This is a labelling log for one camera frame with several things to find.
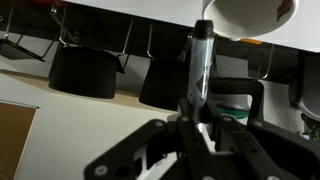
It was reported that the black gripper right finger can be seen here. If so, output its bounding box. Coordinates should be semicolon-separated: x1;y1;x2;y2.
199;100;320;180

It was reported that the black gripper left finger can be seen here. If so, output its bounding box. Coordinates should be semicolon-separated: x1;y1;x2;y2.
84;99;217;180

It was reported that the black marker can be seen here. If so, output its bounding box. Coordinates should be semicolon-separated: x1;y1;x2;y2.
187;20;214;109

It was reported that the white patterned mug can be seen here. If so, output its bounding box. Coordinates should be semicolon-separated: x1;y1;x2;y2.
202;0;299;39

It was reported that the far black chair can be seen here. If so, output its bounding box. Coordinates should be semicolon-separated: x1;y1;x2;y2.
139;60;189;111

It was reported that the black chair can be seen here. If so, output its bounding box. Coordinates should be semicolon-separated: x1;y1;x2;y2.
139;60;189;111
49;47;124;99

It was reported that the near black chair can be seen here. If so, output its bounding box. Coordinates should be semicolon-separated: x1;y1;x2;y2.
49;47;124;99

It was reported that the brown board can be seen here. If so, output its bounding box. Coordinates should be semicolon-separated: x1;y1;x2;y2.
0;102;37;180

